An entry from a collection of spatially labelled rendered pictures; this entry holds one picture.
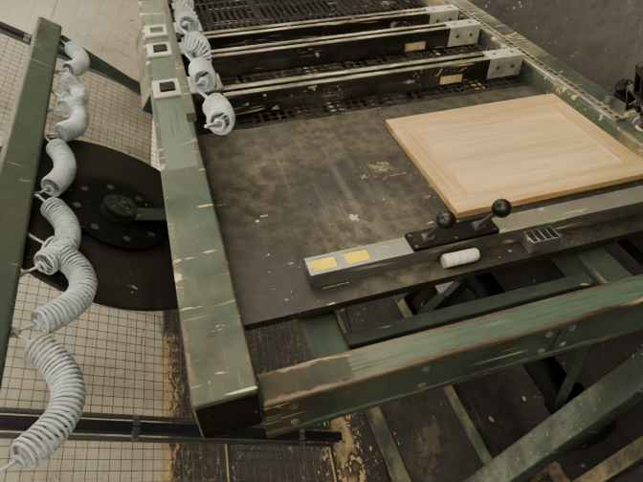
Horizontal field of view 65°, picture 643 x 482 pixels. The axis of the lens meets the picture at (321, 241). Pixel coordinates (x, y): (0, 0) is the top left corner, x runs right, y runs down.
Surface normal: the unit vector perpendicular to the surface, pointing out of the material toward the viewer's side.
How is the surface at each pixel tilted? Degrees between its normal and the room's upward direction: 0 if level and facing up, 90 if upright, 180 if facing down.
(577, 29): 0
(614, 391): 0
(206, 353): 55
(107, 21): 90
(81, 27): 90
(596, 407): 0
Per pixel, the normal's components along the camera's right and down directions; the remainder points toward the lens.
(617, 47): -0.78, -0.26
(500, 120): 0.00, -0.73
